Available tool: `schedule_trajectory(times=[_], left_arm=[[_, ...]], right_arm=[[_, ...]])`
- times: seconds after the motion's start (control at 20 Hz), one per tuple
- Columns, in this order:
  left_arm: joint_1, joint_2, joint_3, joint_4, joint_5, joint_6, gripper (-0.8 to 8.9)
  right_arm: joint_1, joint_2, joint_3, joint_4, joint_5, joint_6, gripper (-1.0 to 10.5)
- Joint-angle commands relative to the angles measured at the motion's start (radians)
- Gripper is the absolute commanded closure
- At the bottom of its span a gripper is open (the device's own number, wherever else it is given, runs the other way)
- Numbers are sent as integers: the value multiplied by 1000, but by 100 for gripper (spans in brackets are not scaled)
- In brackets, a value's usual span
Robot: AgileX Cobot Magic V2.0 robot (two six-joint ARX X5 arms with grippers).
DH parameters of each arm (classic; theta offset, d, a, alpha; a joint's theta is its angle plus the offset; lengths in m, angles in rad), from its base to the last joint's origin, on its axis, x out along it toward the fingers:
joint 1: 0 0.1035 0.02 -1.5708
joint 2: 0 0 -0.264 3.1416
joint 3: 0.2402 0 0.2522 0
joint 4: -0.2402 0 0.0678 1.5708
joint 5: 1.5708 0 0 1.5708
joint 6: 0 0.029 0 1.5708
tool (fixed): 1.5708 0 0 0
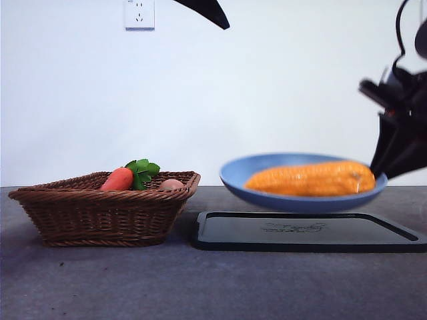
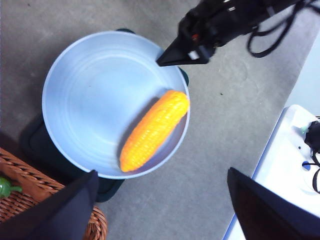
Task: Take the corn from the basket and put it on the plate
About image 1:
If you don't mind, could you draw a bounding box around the yellow corn cob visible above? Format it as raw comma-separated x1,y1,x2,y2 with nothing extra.
244,160,376,197

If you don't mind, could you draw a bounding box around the blue plate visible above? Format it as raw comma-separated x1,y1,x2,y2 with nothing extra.
219,152,389,213

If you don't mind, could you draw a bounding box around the brown wicker basket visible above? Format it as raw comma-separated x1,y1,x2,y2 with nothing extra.
8,171,202,248

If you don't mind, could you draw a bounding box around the black rectangular tray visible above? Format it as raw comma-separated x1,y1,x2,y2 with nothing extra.
190,210,427,253

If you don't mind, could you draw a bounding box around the brown egg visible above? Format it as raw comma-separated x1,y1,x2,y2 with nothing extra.
158,179,185,192

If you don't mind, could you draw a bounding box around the orange carrot with green leaves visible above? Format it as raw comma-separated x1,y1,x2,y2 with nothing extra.
99,159,161,192

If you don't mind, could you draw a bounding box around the white wall socket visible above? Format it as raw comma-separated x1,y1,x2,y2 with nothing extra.
125,0,155,32

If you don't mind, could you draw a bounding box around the black cable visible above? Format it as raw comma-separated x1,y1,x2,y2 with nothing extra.
391,0,410,73

